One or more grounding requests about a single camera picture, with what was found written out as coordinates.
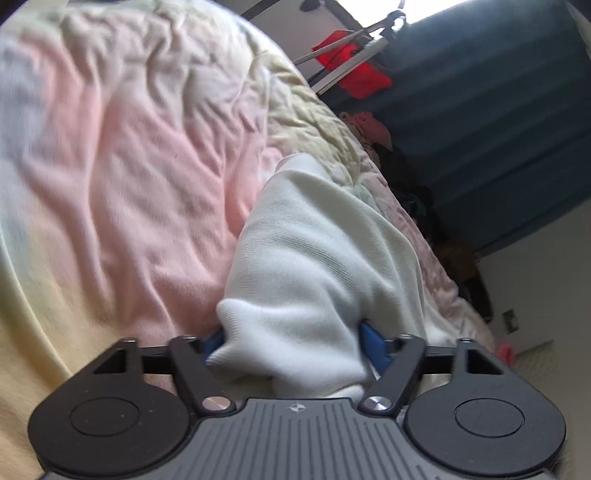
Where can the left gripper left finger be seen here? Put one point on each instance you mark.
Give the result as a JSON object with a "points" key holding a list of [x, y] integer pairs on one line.
{"points": [[195, 384]]}

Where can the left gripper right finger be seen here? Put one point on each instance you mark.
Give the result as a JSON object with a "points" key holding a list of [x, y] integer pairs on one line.
{"points": [[398, 364]]}

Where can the cream white sweatpants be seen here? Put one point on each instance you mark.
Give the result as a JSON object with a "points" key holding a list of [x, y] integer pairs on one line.
{"points": [[312, 263]]}

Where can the pile of assorted clothes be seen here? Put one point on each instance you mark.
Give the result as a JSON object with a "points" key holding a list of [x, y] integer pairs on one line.
{"points": [[452, 251]]}

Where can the pastel pink bed sheet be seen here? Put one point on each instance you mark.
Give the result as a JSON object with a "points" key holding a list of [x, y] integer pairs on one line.
{"points": [[135, 141]]}

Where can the blue curtain right panel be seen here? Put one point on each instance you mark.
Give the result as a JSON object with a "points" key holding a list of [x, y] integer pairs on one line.
{"points": [[490, 106]]}

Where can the red cloth on steamer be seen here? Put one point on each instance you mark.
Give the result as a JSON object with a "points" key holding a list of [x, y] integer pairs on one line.
{"points": [[368, 79]]}

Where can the garment steamer stand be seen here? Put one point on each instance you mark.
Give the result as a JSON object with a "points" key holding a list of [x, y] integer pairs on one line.
{"points": [[367, 43]]}

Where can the dark window frame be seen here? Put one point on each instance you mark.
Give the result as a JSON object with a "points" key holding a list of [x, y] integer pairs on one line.
{"points": [[306, 6]]}

